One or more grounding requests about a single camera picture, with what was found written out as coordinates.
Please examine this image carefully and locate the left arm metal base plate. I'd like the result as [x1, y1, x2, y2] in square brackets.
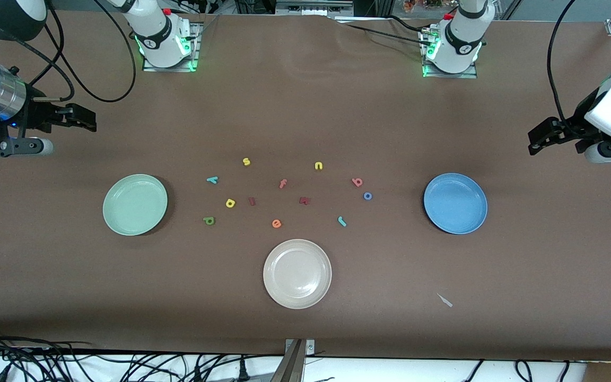
[421, 28, 479, 79]

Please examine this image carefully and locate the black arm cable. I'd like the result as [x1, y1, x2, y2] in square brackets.
[14, 0, 137, 103]
[547, 0, 579, 128]

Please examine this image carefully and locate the black table cable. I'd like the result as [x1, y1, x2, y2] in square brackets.
[337, 15, 436, 48]

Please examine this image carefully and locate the blue plate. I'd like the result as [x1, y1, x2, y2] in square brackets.
[423, 172, 488, 235]

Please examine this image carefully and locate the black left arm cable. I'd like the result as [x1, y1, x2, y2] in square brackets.
[547, 0, 579, 128]

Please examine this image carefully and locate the green plate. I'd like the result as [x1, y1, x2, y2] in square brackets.
[102, 173, 169, 236]

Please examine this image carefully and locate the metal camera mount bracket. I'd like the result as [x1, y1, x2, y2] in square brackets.
[271, 338, 316, 382]

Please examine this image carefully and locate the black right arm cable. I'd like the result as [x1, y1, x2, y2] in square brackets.
[14, 0, 137, 103]

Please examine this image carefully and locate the beige plate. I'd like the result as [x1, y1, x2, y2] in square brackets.
[263, 239, 333, 310]

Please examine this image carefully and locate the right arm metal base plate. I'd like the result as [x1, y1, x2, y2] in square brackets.
[142, 21, 201, 73]

